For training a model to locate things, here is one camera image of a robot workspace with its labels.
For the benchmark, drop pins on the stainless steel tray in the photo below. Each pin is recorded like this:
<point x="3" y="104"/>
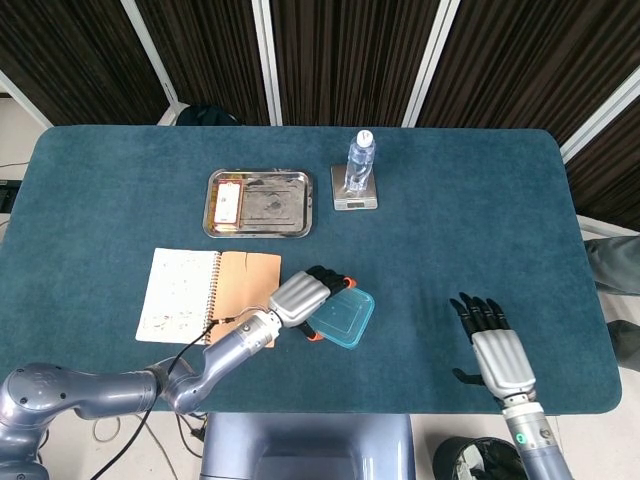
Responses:
<point x="272" y="205"/>

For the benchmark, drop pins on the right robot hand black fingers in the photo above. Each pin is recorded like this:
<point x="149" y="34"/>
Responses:
<point x="502" y="360"/>

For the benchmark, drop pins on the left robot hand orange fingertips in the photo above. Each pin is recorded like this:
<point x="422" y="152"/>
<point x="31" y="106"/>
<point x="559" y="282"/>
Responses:
<point x="300" y="300"/>

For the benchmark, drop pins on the white partition post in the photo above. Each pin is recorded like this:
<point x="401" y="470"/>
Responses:
<point x="150" y="52"/>
<point x="22" y="97"/>
<point x="600" y="117"/>
<point x="266" y="60"/>
<point x="430" y="62"/>

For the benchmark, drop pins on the clear water bottle white cap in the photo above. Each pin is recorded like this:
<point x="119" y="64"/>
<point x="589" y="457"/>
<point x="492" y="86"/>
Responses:
<point x="361" y="160"/>

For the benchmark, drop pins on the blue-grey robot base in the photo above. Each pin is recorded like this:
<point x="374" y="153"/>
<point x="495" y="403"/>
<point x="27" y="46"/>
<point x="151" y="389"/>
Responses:
<point x="305" y="445"/>

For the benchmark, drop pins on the silver kitchen scale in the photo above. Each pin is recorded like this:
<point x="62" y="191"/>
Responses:
<point x="340" y="197"/>

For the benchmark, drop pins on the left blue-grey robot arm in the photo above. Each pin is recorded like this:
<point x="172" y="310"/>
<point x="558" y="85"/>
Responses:
<point x="100" y="390"/>

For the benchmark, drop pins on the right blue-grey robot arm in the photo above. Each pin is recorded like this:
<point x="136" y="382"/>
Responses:
<point x="537" y="440"/>

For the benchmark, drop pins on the red and white card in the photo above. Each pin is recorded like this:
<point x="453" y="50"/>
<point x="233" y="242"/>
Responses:
<point x="227" y="202"/>

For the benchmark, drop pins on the teal table cloth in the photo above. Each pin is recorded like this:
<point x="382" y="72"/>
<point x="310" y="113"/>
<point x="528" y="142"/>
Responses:
<point x="450" y="225"/>

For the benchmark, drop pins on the blue plastic container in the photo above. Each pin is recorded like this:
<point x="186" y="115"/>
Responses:
<point x="345" y="320"/>

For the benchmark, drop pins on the black trash bin with bag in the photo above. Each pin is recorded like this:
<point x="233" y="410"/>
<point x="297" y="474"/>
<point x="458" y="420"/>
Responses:
<point x="475" y="460"/>

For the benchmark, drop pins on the open spiral notebook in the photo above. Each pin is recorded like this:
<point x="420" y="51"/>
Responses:
<point x="175" y="295"/>

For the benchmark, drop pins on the grey trouser leg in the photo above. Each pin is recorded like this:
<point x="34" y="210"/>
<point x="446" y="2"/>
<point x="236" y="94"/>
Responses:
<point x="617" y="265"/>
<point x="627" y="342"/>

